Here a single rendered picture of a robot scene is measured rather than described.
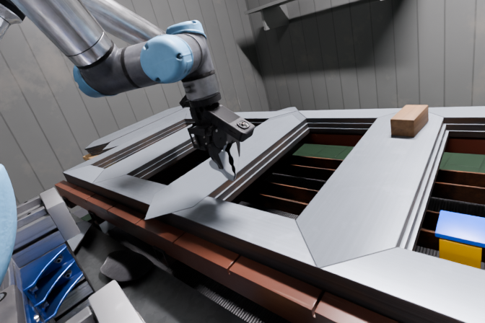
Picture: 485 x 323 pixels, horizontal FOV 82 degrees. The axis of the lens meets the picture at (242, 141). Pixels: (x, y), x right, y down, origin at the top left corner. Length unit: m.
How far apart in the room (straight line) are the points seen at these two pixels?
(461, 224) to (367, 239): 0.14
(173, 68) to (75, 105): 2.60
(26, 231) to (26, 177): 2.32
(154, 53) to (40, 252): 0.51
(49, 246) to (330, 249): 0.59
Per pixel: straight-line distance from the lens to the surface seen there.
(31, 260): 0.79
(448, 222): 0.56
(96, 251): 1.14
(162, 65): 0.48
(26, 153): 3.03
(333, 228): 0.56
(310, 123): 1.13
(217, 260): 0.62
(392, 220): 0.58
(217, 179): 0.82
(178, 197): 0.80
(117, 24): 0.79
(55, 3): 0.50
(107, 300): 0.40
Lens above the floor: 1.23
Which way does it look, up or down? 20 degrees down
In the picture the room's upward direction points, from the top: 15 degrees counter-clockwise
